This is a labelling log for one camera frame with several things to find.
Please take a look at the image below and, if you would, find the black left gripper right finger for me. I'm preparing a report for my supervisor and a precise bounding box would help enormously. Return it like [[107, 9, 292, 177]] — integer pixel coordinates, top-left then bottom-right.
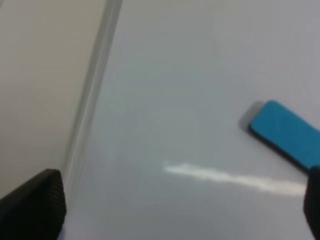
[[303, 166, 320, 240]]

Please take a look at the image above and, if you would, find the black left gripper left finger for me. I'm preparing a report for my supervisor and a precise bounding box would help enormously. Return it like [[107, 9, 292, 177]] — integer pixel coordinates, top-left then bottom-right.
[[0, 169, 67, 240]]

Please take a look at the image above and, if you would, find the white whiteboard with aluminium frame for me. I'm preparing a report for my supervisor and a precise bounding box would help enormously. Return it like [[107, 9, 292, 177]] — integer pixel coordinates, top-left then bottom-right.
[[61, 0, 320, 240]]

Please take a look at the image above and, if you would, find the blue whiteboard eraser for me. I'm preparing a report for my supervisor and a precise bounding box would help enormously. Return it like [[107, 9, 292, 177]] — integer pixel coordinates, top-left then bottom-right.
[[248, 100, 320, 171]]

